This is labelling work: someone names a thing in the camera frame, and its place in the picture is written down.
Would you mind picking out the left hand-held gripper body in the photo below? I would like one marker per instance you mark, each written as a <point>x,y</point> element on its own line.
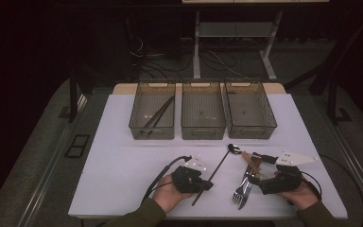
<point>186,181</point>

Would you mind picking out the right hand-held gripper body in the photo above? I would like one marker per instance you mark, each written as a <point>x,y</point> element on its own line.
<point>283,184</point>

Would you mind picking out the brown wooden chopstick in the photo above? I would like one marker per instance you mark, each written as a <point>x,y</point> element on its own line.
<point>164,108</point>
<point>220,162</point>

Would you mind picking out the transparent grey plastic bin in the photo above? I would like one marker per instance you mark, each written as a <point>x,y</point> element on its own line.
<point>249,108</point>
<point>203,110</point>
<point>145,107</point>

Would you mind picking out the person's right hand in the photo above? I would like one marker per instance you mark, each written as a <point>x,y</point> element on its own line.
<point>302,197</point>

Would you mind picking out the person's left hand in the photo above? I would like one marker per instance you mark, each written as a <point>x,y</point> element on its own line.
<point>167,197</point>

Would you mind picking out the metal fork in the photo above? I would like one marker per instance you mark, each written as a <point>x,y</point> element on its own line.
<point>240,194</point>

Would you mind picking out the metal table knife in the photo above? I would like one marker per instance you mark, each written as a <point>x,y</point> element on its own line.
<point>245,198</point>

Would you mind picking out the white table cover sheet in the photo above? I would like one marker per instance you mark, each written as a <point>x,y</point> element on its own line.
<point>123,164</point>

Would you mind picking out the black metal stand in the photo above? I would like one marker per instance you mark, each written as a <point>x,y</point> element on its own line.
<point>73,97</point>
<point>332,101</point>

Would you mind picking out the metal floor rail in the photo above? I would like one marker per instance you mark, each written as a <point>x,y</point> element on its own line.
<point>357,160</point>
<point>48,176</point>

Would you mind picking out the black rectangular floor frame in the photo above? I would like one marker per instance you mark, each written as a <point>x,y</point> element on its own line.
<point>77,146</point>

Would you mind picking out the white metal desk frame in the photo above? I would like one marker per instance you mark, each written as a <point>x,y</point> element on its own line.
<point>196,47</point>

